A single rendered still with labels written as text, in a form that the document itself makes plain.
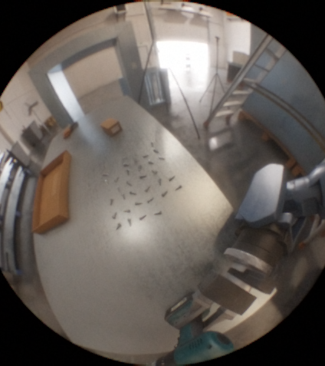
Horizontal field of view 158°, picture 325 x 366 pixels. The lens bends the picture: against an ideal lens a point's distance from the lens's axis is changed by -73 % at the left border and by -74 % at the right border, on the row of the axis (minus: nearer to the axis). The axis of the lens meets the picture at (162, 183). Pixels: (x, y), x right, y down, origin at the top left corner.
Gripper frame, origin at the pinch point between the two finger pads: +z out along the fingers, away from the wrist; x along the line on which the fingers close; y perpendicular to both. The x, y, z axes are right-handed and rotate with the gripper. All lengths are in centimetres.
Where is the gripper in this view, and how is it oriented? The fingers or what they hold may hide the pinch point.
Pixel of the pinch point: (191, 325)
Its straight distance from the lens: 32.2
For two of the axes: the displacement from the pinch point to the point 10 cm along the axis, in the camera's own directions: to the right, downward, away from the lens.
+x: -7.2, -5.6, 4.1
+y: 1.3, 4.8, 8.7
